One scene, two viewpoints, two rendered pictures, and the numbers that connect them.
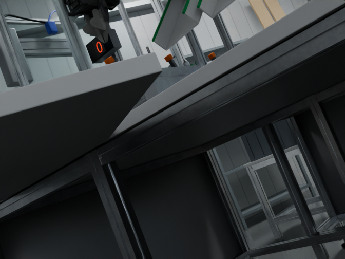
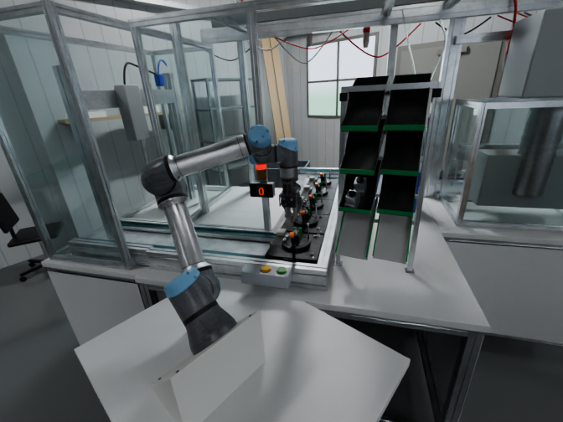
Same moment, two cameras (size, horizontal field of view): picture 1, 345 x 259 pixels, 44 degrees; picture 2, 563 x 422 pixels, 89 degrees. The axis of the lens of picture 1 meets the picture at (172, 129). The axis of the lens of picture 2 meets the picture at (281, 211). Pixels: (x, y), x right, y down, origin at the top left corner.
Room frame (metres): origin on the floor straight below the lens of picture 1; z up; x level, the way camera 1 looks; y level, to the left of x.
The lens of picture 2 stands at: (0.14, 0.59, 1.66)
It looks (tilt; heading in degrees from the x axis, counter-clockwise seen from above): 23 degrees down; 336
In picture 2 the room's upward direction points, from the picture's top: 3 degrees counter-clockwise
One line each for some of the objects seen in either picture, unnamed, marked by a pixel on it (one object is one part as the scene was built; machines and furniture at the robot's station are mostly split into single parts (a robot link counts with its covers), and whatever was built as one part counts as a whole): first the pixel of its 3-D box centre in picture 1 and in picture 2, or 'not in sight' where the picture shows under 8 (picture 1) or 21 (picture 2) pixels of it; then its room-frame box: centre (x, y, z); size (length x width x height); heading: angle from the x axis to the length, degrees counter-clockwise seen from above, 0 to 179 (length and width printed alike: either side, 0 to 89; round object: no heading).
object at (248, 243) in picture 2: not in sight; (241, 247); (1.42, 0.25, 0.91); 0.84 x 0.28 x 0.10; 50
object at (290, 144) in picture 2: not in sight; (287, 152); (1.15, 0.10, 1.43); 0.09 x 0.08 x 0.11; 65
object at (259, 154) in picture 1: (291, 129); (281, 173); (3.17, -0.81, 0.73); 0.62 x 0.42 x 0.23; 50
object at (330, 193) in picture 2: not in sight; (317, 187); (1.78, -0.44, 1.01); 0.24 x 0.24 x 0.13; 50
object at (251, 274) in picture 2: not in sight; (266, 275); (1.10, 0.25, 0.93); 0.21 x 0.07 x 0.06; 50
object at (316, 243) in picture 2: not in sight; (296, 246); (1.21, 0.04, 0.96); 0.24 x 0.24 x 0.02; 50
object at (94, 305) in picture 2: not in sight; (178, 264); (2.24, 0.56, 0.43); 1.39 x 0.63 x 0.86; 140
